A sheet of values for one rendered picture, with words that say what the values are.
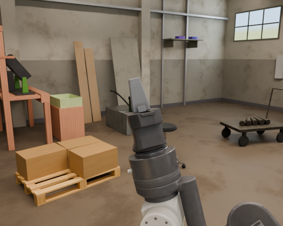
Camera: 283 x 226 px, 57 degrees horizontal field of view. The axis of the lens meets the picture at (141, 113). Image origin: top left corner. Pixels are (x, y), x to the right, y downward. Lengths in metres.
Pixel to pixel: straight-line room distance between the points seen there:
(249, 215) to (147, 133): 0.29
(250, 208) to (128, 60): 7.12
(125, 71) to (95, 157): 4.30
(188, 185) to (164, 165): 0.06
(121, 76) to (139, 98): 6.93
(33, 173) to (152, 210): 3.26
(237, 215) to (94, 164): 3.04
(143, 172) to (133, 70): 7.18
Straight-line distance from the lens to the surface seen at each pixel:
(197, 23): 9.67
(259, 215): 0.62
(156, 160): 0.45
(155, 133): 0.44
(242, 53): 10.11
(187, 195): 0.49
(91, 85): 7.06
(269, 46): 9.55
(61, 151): 3.76
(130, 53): 7.68
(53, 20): 7.28
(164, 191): 0.47
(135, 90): 0.47
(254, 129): 5.40
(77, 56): 7.06
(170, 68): 8.87
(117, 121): 6.00
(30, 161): 3.62
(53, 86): 7.23
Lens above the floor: 1.68
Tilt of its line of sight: 12 degrees down
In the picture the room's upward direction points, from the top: straight up
